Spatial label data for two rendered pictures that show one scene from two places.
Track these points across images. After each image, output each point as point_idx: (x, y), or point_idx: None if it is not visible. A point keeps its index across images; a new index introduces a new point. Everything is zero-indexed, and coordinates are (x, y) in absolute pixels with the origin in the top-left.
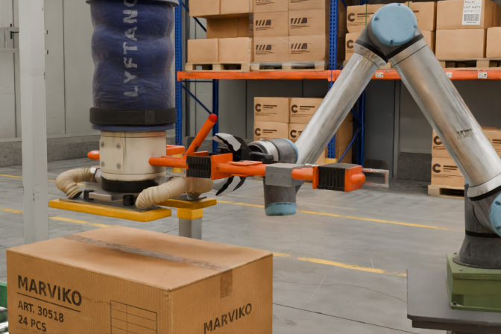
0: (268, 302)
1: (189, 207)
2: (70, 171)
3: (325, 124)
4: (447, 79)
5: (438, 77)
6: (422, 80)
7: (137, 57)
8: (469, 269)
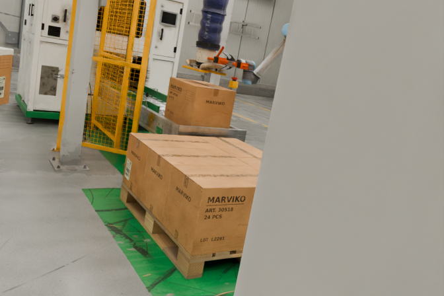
0: (231, 105)
1: (216, 73)
2: (190, 59)
3: (268, 59)
4: None
5: None
6: None
7: (209, 28)
8: None
